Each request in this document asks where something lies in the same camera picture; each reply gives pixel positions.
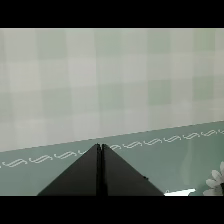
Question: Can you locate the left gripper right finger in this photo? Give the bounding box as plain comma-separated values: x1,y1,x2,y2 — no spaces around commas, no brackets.
100,143,165,197

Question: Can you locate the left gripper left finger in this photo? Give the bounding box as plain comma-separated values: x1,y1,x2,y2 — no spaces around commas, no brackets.
37,143,102,197

